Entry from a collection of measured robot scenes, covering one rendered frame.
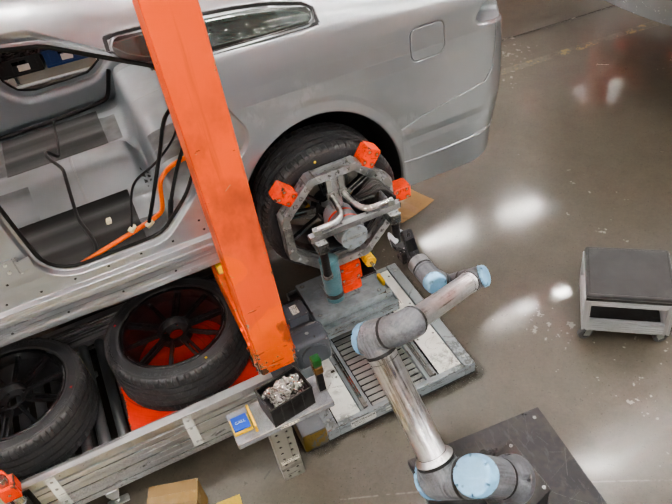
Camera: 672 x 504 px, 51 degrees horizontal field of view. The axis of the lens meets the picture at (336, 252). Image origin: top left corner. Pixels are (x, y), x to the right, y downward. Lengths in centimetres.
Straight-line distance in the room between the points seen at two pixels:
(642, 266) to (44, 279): 272
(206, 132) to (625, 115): 367
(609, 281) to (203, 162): 209
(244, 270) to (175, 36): 92
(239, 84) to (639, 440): 230
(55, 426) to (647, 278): 276
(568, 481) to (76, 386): 210
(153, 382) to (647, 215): 294
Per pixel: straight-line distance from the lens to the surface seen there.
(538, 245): 426
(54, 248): 364
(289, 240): 313
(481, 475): 260
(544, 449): 305
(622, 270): 368
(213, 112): 225
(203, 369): 321
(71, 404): 333
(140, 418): 344
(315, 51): 291
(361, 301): 366
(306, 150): 307
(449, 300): 267
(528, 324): 383
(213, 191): 239
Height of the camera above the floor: 288
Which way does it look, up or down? 42 degrees down
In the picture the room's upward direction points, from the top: 10 degrees counter-clockwise
